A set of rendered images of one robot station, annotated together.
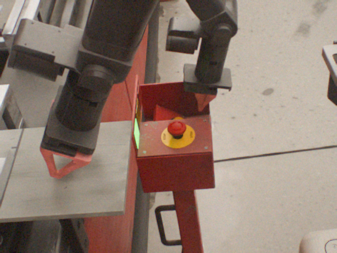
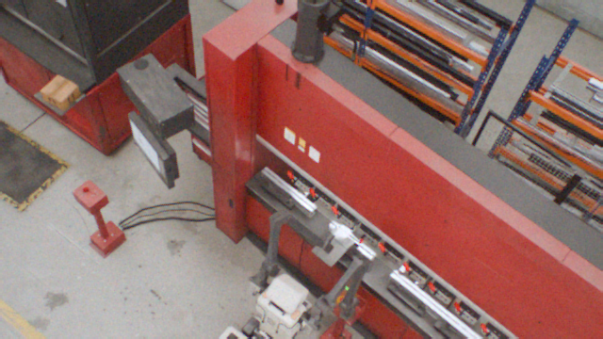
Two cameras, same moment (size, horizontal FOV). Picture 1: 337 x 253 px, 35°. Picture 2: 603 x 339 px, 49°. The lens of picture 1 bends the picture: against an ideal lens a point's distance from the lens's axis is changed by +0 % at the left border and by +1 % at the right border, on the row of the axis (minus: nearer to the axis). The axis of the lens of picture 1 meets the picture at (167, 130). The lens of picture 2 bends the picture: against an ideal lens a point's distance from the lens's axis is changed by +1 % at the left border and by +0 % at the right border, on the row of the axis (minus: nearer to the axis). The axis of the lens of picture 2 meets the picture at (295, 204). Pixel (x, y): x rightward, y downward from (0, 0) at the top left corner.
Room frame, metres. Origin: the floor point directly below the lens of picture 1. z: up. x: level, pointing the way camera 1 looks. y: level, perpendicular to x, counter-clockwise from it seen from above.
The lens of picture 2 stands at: (1.27, -1.84, 5.11)
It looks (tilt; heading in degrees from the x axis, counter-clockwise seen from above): 59 degrees down; 117
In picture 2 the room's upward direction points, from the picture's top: 8 degrees clockwise
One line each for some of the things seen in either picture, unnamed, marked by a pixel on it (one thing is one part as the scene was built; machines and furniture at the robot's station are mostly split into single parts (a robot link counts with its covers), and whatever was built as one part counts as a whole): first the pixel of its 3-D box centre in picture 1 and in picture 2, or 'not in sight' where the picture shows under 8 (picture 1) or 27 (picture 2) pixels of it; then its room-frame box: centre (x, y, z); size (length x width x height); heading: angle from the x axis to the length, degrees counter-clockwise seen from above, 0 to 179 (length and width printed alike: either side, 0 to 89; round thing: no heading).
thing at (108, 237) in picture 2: not in sight; (99, 217); (-1.18, -0.41, 0.41); 0.25 x 0.20 x 0.83; 82
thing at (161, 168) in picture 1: (175, 130); (347, 305); (0.85, -0.02, 0.75); 0.20 x 0.16 x 0.18; 173
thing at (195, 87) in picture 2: not in sight; (183, 91); (-0.75, 0.24, 1.67); 0.40 x 0.24 x 0.07; 172
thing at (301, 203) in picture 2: not in sight; (287, 192); (0.03, 0.41, 0.92); 0.50 x 0.06 x 0.10; 172
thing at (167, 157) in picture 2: not in sight; (155, 148); (-0.72, -0.10, 1.42); 0.45 x 0.12 x 0.36; 161
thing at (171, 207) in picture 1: (168, 225); not in sight; (0.86, 0.04, 0.40); 0.06 x 0.02 x 0.18; 83
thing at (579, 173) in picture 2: not in sight; (518, 250); (1.64, 0.95, 1.00); 0.05 x 0.05 x 2.00; 82
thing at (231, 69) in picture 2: not in sight; (263, 127); (-0.36, 0.64, 1.15); 0.85 x 0.25 x 2.30; 82
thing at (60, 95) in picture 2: not in sight; (57, 90); (-1.85, 0.05, 1.04); 0.30 x 0.26 x 0.12; 177
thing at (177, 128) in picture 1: (177, 132); not in sight; (0.80, -0.02, 0.79); 0.04 x 0.04 x 0.04
